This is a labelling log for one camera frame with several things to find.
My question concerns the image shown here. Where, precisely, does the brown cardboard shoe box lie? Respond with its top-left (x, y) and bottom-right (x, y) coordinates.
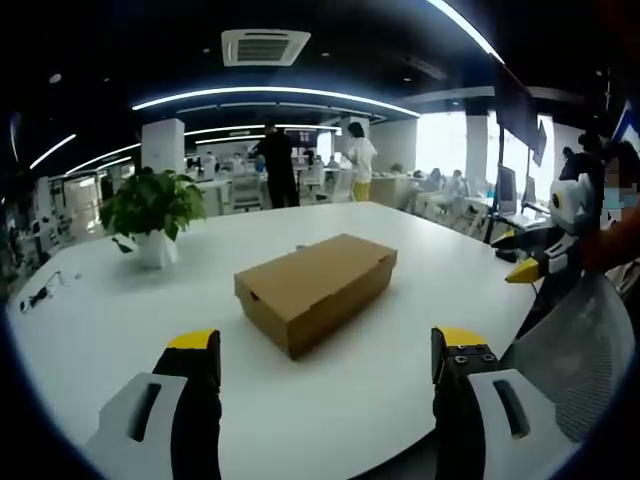
top-left (233, 232), bottom-right (399, 361)

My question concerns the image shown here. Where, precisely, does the green potted plant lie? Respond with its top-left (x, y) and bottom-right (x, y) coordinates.
top-left (98, 168), bottom-right (208, 254)

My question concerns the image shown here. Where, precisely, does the grey mesh office chair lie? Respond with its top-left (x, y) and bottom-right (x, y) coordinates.
top-left (499, 272), bottom-right (637, 444)

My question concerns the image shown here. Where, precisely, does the ceiling air conditioner vent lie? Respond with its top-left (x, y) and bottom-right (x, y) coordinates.
top-left (220, 28), bottom-right (312, 68)

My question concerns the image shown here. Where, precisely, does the white plant pot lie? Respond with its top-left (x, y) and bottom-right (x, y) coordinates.
top-left (133, 228), bottom-right (179, 270)

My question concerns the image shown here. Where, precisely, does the computer monitor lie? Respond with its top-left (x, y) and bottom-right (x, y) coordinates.
top-left (494, 164), bottom-right (519, 216)

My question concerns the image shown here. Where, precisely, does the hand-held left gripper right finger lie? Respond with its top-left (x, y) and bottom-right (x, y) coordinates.
top-left (430, 326), bottom-right (584, 480)

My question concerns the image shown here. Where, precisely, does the black cable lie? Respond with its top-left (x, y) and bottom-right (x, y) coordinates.
top-left (19, 271), bottom-right (69, 312)

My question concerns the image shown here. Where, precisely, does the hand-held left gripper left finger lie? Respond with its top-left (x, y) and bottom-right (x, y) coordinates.
top-left (82, 328), bottom-right (223, 480)

